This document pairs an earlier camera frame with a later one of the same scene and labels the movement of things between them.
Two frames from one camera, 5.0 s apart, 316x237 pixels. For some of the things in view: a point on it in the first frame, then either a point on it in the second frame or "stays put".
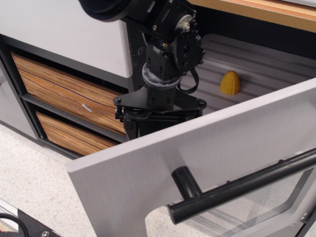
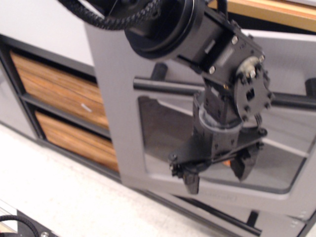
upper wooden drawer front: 78,98 stays put
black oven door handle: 194,200 -> 159,81
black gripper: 161,101 -> 217,135
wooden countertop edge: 280,13 stays put
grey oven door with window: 129,188 -> 145,125
